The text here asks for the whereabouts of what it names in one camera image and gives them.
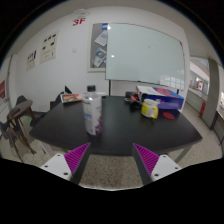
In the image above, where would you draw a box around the white wall-mounted fixture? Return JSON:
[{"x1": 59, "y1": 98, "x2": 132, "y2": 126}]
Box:
[{"x1": 73, "y1": 9, "x2": 90, "y2": 20}]

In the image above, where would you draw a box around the white and yellow mug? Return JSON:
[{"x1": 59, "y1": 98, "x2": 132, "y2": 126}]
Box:
[{"x1": 140, "y1": 98, "x2": 160, "y2": 120}]

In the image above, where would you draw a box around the black and red tool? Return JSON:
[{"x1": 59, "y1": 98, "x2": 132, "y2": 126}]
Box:
[{"x1": 124, "y1": 91, "x2": 143, "y2": 113}]

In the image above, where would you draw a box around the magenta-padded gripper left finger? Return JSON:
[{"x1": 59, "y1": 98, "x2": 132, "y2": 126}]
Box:
[{"x1": 39, "y1": 142, "x2": 92, "y2": 185}]

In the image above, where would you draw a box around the grey pin board with papers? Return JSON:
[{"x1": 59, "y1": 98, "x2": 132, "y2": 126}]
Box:
[{"x1": 87, "y1": 22, "x2": 110, "y2": 73}]

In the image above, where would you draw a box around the dark grey chair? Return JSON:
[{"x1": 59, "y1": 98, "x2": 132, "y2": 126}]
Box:
[{"x1": 14, "y1": 95, "x2": 29, "y2": 106}]

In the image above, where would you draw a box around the clear black-capped drink bottle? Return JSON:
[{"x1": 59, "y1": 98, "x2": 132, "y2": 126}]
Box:
[{"x1": 82, "y1": 85, "x2": 103, "y2": 136}]

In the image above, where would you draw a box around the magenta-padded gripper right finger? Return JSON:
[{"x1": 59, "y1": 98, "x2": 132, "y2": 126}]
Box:
[{"x1": 131, "y1": 143, "x2": 183, "y2": 186}]

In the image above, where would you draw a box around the large white wall poster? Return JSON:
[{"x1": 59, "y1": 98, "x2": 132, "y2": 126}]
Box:
[{"x1": 39, "y1": 30, "x2": 60, "y2": 64}]

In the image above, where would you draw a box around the blue and pink cardboard box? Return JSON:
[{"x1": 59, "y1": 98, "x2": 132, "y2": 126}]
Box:
[{"x1": 135, "y1": 85, "x2": 186, "y2": 113}]

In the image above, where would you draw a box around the colourful flat book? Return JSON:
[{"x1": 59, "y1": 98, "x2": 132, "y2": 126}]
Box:
[{"x1": 60, "y1": 93, "x2": 84, "y2": 104}]

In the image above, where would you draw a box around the small white wall poster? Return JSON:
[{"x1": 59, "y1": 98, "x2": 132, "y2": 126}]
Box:
[{"x1": 26, "y1": 49, "x2": 37, "y2": 71}]

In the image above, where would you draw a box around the red fire extinguisher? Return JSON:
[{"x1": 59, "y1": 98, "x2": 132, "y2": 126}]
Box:
[{"x1": 199, "y1": 101, "x2": 207, "y2": 116}]

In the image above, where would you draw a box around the flat round red coaster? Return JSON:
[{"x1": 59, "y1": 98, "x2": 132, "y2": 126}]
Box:
[{"x1": 162, "y1": 112, "x2": 177, "y2": 121}]

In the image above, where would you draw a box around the red wall lettering sign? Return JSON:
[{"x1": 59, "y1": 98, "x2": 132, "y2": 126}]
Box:
[{"x1": 72, "y1": 17, "x2": 87, "y2": 27}]

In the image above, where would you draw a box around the large whiteboard on stand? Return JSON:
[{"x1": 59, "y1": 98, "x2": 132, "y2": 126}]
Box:
[{"x1": 105, "y1": 22, "x2": 186, "y2": 98}]

